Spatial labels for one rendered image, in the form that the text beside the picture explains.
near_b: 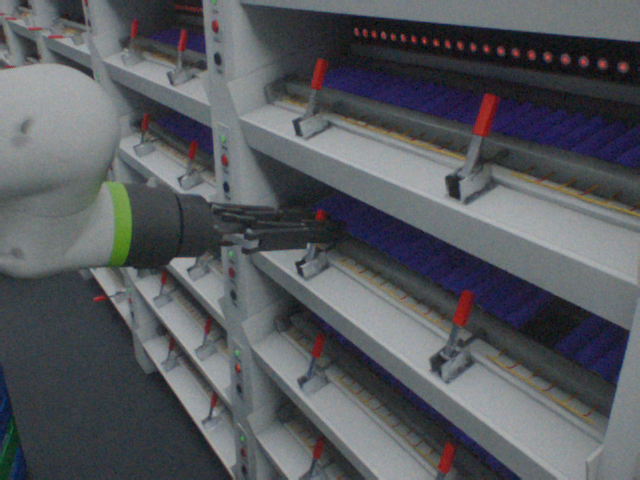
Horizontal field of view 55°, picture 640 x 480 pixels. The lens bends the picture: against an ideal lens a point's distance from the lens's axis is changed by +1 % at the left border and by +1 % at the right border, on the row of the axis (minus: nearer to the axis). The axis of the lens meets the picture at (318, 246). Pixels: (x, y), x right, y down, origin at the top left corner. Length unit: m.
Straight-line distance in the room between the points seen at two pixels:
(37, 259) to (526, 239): 0.44
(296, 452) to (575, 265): 0.73
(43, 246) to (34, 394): 1.30
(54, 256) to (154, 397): 1.18
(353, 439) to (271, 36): 0.56
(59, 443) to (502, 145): 1.38
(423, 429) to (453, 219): 0.34
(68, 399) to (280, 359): 0.95
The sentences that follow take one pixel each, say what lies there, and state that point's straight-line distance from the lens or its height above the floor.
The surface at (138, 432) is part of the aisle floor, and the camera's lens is 1.69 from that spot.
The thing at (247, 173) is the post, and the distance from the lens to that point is 0.93.
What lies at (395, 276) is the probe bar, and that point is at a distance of 0.76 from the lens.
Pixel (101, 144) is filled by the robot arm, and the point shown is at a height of 0.94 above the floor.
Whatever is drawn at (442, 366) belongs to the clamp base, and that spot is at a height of 0.71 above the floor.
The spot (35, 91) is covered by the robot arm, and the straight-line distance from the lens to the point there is 0.54.
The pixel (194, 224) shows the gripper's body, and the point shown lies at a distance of 0.69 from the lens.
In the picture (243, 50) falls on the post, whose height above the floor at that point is 0.97.
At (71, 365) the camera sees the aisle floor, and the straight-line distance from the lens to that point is 1.99.
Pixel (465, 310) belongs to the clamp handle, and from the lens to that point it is 0.63.
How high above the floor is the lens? 1.07
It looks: 24 degrees down
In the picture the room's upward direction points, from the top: straight up
